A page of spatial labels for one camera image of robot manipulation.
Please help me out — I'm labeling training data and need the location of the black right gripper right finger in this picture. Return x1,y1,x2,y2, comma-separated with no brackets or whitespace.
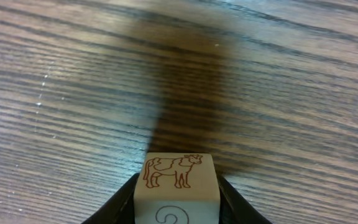
217,174,272,224

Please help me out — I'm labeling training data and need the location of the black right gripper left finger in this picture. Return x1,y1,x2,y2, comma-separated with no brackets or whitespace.
81,173,139,224

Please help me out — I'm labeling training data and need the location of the cow picture number 2 block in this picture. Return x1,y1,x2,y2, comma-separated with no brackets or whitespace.
134,152,221,224

